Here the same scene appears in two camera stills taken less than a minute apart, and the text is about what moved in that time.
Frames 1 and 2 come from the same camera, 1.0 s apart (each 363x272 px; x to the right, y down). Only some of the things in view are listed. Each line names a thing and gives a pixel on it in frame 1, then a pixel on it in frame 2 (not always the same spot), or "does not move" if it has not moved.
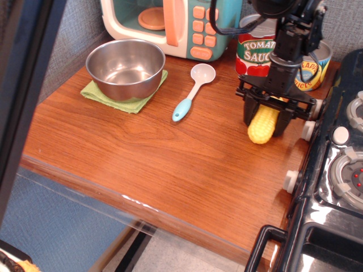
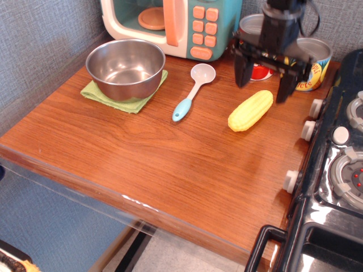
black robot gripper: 279,87 → 277,46
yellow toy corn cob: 262,123 → 249,110
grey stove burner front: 346,177 does not move
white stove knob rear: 316,108 does not move
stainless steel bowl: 125,70 does not move
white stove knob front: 291,178 does not move
